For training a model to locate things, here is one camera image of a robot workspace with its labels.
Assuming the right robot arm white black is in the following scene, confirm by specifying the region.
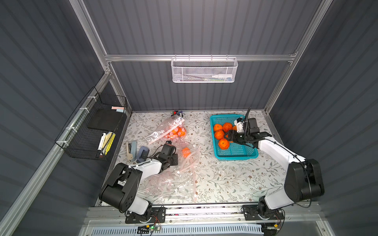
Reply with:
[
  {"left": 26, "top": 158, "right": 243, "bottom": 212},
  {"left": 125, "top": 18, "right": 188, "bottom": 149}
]
[{"left": 224, "top": 110, "right": 325, "bottom": 220}]

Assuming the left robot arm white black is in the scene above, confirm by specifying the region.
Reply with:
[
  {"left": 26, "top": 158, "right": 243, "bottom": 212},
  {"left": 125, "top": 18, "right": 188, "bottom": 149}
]
[{"left": 98, "top": 141, "right": 178, "bottom": 217}]

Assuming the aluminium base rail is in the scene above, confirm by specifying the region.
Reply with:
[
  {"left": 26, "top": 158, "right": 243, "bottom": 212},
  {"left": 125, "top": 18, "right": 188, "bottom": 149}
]
[{"left": 83, "top": 202, "right": 324, "bottom": 227}]

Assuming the yellow item in black basket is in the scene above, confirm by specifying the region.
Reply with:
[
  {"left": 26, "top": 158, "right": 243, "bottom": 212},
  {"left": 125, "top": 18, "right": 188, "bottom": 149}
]
[{"left": 101, "top": 132, "right": 116, "bottom": 156}]

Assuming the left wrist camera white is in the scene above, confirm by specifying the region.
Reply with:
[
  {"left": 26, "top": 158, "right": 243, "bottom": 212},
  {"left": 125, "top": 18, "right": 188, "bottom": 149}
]
[{"left": 161, "top": 141, "right": 176, "bottom": 156}]

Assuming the clear zip-top bag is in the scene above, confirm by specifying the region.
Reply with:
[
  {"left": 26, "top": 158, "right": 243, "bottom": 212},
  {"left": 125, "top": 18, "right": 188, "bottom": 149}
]
[
  {"left": 137, "top": 165, "right": 198, "bottom": 204},
  {"left": 145, "top": 116, "right": 185, "bottom": 145},
  {"left": 174, "top": 142, "right": 201, "bottom": 175}
]

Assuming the black notebook in basket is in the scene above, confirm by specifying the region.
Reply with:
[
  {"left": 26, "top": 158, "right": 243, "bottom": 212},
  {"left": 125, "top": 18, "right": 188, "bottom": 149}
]
[{"left": 87, "top": 109, "right": 124, "bottom": 131}]

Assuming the white wire mesh basket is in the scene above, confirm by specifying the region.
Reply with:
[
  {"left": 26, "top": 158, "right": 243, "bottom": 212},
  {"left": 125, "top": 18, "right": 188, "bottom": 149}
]
[{"left": 171, "top": 57, "right": 238, "bottom": 83}]

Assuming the orange fruit taken out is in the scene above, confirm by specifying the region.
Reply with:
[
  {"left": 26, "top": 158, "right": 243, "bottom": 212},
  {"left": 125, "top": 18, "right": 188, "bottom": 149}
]
[{"left": 222, "top": 123, "right": 233, "bottom": 133}]

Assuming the black wire wall basket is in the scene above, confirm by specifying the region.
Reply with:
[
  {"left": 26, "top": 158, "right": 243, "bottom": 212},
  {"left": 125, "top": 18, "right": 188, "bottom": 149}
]
[{"left": 56, "top": 88, "right": 128, "bottom": 161}]

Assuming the pink pen cup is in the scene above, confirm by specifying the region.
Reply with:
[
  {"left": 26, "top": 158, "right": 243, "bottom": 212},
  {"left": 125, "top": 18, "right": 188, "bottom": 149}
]
[{"left": 171, "top": 110, "right": 184, "bottom": 118}]

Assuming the teal plastic basket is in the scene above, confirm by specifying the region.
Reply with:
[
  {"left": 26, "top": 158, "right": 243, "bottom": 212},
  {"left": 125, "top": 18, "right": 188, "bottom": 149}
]
[{"left": 210, "top": 114, "right": 259, "bottom": 161}]

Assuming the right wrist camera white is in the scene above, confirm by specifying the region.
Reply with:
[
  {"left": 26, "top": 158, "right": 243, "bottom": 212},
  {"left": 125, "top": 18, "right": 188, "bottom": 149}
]
[{"left": 234, "top": 118, "right": 245, "bottom": 133}]

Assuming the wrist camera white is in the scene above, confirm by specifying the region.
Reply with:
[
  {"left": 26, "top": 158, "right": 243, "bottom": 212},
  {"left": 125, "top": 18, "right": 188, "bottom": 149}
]
[
  {"left": 234, "top": 118, "right": 245, "bottom": 133},
  {"left": 161, "top": 141, "right": 176, "bottom": 156}
]

